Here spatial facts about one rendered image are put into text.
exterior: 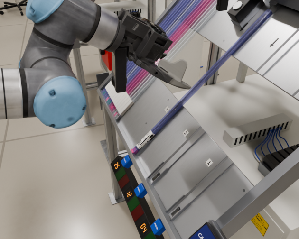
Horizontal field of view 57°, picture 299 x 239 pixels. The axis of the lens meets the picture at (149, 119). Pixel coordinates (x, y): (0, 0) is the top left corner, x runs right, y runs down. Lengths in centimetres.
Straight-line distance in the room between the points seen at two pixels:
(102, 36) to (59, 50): 8
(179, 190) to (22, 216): 113
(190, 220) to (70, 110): 36
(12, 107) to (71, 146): 151
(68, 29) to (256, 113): 85
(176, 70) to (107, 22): 18
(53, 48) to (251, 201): 45
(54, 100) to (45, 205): 128
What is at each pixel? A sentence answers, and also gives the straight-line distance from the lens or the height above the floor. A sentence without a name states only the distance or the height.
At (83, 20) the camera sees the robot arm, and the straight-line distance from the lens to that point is 53.
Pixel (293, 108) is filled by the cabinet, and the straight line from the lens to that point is 127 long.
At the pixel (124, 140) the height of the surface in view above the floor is 73.
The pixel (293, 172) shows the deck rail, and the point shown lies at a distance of 58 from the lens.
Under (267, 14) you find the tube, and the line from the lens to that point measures 78.
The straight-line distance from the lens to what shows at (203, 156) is 65.
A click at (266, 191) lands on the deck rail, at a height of 86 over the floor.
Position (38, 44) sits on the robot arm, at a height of 109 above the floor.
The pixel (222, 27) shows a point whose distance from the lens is 84.
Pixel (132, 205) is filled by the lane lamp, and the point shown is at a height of 66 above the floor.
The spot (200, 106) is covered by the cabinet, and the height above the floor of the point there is 62.
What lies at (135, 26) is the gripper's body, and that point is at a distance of 57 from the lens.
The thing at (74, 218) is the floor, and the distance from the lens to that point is 156.
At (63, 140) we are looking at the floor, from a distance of 199.
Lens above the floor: 128
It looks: 38 degrees down
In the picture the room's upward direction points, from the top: straight up
